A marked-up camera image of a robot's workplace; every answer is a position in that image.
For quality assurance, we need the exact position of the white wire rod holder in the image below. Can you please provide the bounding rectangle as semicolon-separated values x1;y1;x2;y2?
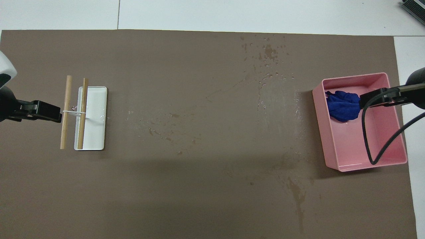
62;106;87;117

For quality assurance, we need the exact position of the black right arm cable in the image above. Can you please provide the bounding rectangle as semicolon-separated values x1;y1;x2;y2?
361;83;425;165

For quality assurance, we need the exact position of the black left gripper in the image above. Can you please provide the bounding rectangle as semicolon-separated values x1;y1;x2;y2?
0;86;62;122

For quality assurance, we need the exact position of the wooden rod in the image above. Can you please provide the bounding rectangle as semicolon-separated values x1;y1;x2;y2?
60;75;72;150
77;78;89;150

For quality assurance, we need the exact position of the blue towel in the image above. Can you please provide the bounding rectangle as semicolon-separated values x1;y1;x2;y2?
325;90;362;123

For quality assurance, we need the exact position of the brown table mat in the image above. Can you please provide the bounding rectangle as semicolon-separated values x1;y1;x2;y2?
0;29;418;239

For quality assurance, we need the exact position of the grey ribbed device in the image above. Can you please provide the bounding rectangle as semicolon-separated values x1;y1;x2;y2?
401;0;425;17

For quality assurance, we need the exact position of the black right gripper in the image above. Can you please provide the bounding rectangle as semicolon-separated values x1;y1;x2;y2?
360;67;425;109

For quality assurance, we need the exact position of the pink plastic bin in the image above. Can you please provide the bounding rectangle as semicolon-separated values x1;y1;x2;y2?
312;72;408;172

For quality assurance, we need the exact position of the white rack tray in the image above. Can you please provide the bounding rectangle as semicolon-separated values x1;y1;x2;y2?
74;86;108;151

